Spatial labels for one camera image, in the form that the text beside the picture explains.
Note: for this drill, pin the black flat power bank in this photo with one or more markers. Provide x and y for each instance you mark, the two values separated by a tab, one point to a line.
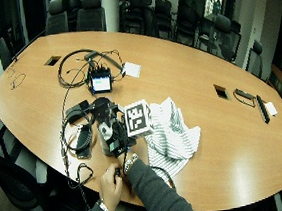
83	138

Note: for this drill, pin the white round pillar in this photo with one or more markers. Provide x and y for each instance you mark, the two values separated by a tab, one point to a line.
111	8

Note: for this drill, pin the white square card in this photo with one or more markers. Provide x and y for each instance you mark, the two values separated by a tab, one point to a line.
132	69

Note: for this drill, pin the silver wristwatch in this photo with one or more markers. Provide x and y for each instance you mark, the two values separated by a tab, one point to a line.
106	209

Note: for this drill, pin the white striped cloth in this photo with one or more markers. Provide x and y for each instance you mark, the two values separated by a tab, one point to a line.
171	138

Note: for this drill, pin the black device with lit screen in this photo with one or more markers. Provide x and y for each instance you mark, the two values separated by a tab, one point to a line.
100	80

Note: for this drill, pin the small black clicker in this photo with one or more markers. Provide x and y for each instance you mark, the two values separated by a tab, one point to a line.
117	172

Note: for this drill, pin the small white adapter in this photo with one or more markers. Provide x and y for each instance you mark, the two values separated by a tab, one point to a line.
271	109

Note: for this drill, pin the small black box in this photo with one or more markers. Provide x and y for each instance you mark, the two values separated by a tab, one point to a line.
77	109

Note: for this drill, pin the white cube with black markers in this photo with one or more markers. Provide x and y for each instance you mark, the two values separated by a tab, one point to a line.
137	118

